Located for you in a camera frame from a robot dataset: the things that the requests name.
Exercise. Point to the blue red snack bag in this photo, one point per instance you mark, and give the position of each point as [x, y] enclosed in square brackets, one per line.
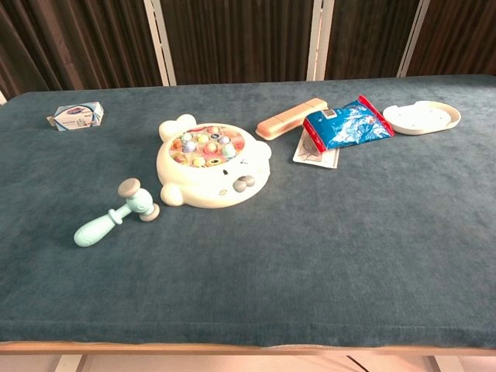
[348, 128]

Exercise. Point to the mint green toy hammer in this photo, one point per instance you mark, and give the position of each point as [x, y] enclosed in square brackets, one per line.
[97, 229]

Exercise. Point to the white whack-a-mole toy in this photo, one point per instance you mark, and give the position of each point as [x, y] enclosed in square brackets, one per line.
[209, 188]

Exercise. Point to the white metal frame post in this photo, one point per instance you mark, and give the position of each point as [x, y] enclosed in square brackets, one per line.
[318, 38]
[2, 97]
[412, 38]
[160, 46]

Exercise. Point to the dark brown pleated curtain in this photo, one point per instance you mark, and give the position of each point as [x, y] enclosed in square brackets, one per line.
[240, 38]

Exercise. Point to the white round plastic tray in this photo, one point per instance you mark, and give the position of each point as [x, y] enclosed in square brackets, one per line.
[418, 118]

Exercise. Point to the peach plastic oblong case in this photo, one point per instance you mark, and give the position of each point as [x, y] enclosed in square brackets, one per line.
[286, 118]

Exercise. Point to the blue velvet table cloth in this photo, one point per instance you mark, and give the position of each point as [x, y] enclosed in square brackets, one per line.
[271, 252]

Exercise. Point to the white blue soap box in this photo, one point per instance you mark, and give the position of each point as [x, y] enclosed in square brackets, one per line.
[77, 116]

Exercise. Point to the white blister card package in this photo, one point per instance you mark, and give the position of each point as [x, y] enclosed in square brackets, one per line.
[310, 157]

